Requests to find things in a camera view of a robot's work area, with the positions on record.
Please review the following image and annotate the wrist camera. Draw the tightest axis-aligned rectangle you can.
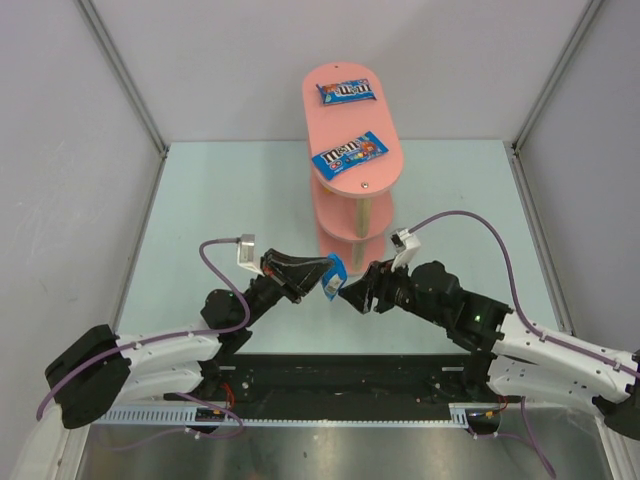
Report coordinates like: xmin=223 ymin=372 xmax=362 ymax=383
xmin=390 ymin=228 xmax=421 ymax=272
xmin=236 ymin=234 xmax=261 ymax=274

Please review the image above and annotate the slotted cable duct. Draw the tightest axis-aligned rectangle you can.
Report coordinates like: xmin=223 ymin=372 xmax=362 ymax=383
xmin=94 ymin=402 xmax=498 ymax=427

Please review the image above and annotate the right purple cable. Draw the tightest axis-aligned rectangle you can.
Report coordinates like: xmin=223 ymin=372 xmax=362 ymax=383
xmin=409 ymin=209 xmax=640 ymax=479

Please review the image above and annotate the purple cable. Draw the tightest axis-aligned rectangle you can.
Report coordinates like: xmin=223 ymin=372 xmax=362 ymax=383
xmin=37 ymin=236 xmax=251 ymax=441
xmin=409 ymin=209 xmax=640 ymax=479

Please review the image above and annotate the blue white candy bar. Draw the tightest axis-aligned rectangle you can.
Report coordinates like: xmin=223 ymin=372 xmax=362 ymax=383
xmin=321 ymin=253 xmax=348 ymax=301

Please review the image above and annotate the blue M&M bag on shelf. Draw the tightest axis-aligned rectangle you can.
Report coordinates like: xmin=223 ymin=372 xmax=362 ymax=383
xmin=311 ymin=131 xmax=389 ymax=181

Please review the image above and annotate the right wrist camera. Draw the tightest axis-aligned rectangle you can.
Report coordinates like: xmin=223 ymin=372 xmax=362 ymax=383
xmin=390 ymin=228 xmax=421 ymax=272

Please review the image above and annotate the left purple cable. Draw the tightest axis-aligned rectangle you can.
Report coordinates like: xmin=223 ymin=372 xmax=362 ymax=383
xmin=37 ymin=236 xmax=251 ymax=441

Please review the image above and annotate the blue m&m bag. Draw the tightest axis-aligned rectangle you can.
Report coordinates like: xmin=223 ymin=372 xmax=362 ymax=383
xmin=316 ymin=78 xmax=376 ymax=106
xmin=311 ymin=131 xmax=389 ymax=181

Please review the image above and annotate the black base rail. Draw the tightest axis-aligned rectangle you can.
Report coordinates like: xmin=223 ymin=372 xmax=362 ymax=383
xmin=191 ymin=353 xmax=520 ymax=413

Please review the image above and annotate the pink tiered shelf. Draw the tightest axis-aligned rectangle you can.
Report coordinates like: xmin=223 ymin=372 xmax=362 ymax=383
xmin=302 ymin=62 xmax=404 ymax=275

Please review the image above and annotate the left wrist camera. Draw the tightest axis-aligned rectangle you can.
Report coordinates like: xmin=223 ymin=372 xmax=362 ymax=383
xmin=236 ymin=234 xmax=261 ymax=274

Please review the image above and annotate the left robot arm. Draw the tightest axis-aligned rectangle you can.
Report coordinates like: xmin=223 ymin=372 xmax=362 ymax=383
xmin=36 ymin=246 xmax=336 ymax=430

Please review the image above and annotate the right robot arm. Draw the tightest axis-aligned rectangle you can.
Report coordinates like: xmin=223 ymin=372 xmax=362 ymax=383
xmin=339 ymin=261 xmax=639 ymax=440

